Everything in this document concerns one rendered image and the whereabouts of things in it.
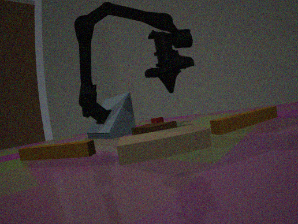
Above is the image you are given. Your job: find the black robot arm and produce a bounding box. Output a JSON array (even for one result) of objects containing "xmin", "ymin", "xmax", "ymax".
[{"xmin": 74, "ymin": 2, "xmax": 193, "ymax": 124}]

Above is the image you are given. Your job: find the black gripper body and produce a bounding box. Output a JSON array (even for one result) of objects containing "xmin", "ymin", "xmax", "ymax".
[{"xmin": 144, "ymin": 46, "xmax": 194, "ymax": 78}]

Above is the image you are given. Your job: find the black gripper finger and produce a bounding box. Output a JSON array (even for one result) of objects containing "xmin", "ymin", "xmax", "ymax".
[
  {"xmin": 164, "ymin": 70, "xmax": 181, "ymax": 93},
  {"xmin": 156, "ymin": 73, "xmax": 171, "ymax": 93}
]

